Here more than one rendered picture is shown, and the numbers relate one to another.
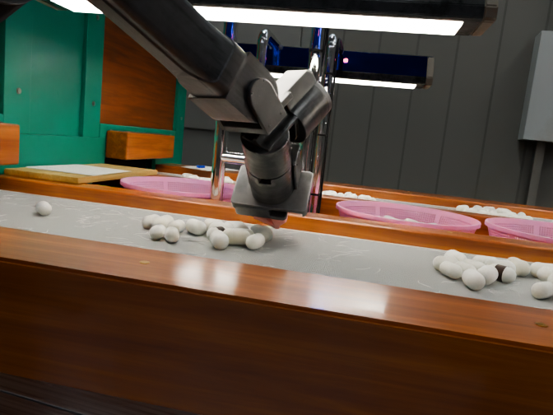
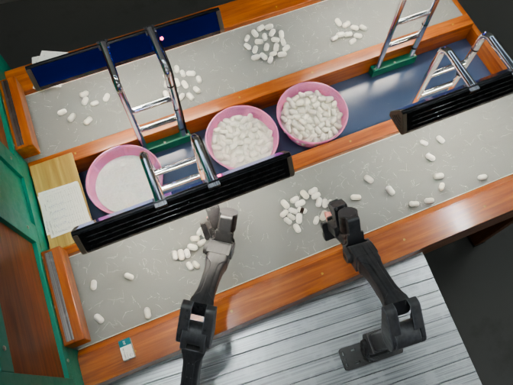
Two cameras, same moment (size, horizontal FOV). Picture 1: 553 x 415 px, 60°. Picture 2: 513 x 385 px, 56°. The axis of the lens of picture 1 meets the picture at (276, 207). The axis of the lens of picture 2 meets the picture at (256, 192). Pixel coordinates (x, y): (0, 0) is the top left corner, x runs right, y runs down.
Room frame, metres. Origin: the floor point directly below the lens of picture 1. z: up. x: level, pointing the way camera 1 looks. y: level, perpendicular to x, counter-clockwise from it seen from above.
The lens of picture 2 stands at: (0.15, 0.18, 2.31)
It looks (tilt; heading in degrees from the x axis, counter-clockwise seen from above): 67 degrees down; 326
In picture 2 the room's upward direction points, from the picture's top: 1 degrees clockwise
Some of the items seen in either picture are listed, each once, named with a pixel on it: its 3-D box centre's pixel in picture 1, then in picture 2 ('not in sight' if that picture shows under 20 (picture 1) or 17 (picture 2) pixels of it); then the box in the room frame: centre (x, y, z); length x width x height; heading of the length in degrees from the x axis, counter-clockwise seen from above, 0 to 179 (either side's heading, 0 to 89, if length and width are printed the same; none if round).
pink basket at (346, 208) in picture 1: (402, 235); (242, 143); (0.90, -0.25, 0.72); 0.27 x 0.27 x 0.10
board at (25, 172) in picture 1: (91, 171); (62, 200); (1.01, 0.40, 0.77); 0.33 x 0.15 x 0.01; 170
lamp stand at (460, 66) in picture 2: not in sight; (453, 98); (0.58, -0.91, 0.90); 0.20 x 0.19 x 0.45; 80
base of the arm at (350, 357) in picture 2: not in sight; (373, 350); (0.06, -0.21, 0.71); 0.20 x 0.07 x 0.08; 75
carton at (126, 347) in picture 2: not in sight; (127, 349); (0.46, 0.43, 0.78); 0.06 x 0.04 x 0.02; 170
